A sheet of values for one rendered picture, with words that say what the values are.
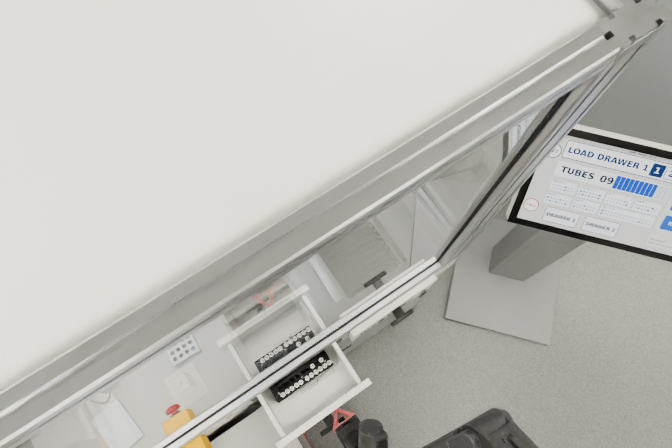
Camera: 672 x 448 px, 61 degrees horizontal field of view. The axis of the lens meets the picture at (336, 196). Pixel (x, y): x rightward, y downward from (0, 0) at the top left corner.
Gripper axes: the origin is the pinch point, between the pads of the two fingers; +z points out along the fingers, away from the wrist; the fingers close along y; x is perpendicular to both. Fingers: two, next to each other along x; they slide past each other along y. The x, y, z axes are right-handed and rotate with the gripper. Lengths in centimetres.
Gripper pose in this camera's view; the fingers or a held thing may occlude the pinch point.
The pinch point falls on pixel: (339, 415)
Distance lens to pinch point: 160.6
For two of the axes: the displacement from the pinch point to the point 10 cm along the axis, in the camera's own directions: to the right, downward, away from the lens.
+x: -8.3, 5.1, -2.2
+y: -3.9, -8.1, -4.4
